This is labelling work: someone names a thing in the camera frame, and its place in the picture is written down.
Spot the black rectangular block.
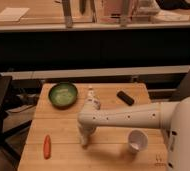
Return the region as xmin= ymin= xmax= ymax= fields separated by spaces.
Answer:
xmin=117 ymin=91 xmax=134 ymax=106

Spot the white paper sheet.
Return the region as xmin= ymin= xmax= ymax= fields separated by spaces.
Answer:
xmin=0 ymin=7 xmax=29 ymax=22

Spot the green bowl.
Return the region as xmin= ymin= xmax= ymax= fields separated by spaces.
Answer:
xmin=48 ymin=82 xmax=78 ymax=108

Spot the white bottle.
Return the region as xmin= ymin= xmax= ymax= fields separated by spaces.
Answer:
xmin=87 ymin=86 xmax=101 ymax=110

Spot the orange carrot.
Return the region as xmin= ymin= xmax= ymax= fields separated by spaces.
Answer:
xmin=43 ymin=135 xmax=51 ymax=159

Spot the white paper cup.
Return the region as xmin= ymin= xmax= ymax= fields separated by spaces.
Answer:
xmin=128 ymin=130 xmax=148 ymax=154

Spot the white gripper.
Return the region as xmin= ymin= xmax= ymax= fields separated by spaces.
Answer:
xmin=78 ymin=124 xmax=96 ymax=139

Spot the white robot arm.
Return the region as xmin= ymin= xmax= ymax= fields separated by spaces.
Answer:
xmin=77 ymin=97 xmax=190 ymax=171

